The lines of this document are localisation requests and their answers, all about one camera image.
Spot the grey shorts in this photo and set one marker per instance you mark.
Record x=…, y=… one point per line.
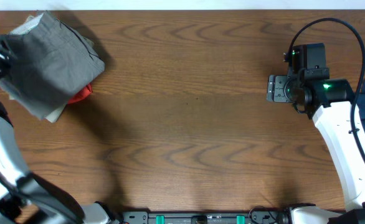
x=48, y=62

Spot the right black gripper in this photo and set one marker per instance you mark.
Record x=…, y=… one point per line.
x=278, y=88

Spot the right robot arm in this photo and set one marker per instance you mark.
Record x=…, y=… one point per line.
x=329, y=104

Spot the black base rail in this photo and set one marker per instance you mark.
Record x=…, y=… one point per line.
x=201, y=218

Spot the folded beige shorts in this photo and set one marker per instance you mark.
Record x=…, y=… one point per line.
x=56, y=113

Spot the red folded garment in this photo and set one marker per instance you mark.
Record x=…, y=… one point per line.
x=82, y=94

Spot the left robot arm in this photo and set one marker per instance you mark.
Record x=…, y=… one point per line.
x=20, y=187

